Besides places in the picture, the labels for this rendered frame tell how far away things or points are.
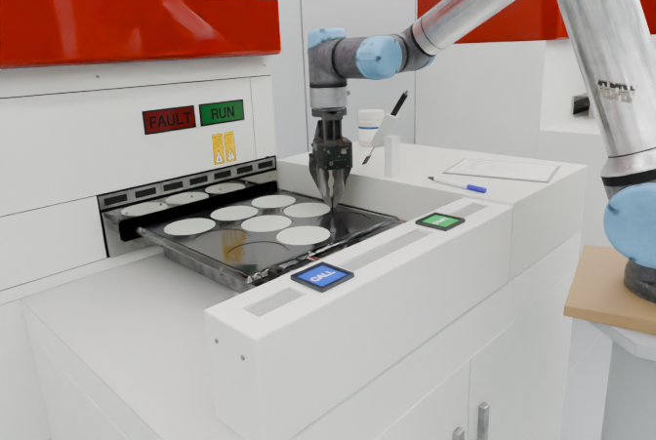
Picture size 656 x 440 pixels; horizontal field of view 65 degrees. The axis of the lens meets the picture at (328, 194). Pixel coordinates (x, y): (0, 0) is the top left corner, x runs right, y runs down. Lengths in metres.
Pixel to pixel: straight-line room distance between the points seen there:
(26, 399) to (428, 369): 0.75
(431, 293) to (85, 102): 0.71
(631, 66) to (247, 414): 0.60
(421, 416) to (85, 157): 0.74
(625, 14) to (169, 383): 0.73
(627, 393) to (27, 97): 1.11
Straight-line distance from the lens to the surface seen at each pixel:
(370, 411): 0.73
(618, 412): 1.05
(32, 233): 1.07
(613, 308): 0.90
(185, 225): 1.08
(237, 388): 0.60
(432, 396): 0.85
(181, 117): 1.15
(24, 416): 1.20
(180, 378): 0.75
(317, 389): 0.63
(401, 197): 1.06
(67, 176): 1.07
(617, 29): 0.74
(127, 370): 0.79
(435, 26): 1.00
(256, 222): 1.05
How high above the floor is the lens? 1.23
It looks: 16 degrees down
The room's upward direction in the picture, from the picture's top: 2 degrees counter-clockwise
